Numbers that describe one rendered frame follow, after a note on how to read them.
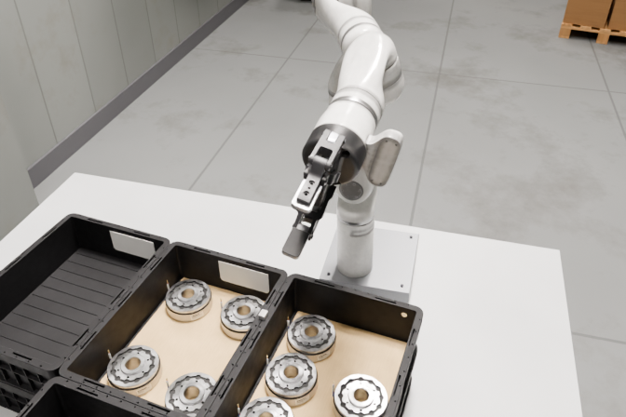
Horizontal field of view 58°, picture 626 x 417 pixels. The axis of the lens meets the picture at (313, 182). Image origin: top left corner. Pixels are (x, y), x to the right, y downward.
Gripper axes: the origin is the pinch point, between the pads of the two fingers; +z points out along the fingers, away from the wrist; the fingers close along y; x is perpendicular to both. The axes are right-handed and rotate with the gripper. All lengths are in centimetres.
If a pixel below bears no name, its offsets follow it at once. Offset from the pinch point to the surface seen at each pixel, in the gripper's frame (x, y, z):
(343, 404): 15, -55, -5
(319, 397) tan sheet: 11, -59, -6
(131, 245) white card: -44, -71, -26
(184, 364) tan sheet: -17, -66, -3
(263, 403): 1, -57, 0
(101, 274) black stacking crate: -49, -77, -18
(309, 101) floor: -62, -218, -252
